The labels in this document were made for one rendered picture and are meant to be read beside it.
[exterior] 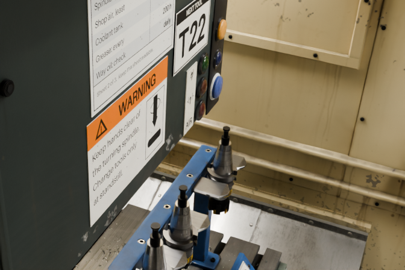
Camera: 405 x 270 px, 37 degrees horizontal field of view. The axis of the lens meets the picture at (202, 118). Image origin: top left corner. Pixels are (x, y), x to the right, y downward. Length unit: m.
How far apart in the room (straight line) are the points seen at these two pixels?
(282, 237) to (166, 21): 1.22
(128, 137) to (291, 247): 1.20
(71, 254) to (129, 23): 0.20
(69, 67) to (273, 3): 1.08
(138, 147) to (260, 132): 1.07
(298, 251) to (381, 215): 0.24
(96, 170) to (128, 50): 0.11
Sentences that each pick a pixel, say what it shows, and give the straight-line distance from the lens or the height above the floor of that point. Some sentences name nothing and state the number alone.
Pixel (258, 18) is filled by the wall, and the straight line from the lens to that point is 1.51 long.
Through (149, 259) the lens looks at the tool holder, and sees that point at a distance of 1.00.
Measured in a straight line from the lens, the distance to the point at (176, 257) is 1.08.
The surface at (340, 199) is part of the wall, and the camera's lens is 1.70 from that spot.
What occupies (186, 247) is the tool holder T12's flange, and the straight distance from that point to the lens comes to 1.09.
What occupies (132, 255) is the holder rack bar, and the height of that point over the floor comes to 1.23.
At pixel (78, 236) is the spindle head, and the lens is 0.54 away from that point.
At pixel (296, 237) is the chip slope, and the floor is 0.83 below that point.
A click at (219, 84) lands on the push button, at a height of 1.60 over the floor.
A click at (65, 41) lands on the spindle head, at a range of 0.44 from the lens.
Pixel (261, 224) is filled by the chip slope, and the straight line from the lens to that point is 1.76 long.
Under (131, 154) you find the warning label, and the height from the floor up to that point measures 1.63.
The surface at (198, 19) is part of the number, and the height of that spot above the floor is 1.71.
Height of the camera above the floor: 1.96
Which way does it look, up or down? 31 degrees down
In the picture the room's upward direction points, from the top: 4 degrees clockwise
